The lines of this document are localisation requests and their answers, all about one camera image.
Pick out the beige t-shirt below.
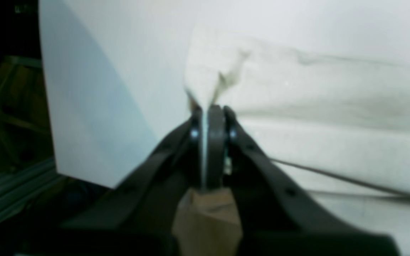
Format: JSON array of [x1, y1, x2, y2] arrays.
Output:
[[184, 27, 410, 256]]

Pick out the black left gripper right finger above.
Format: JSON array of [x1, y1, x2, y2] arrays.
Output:
[[207, 105, 400, 256]]

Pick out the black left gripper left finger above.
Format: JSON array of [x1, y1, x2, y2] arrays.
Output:
[[17, 108, 203, 256]]

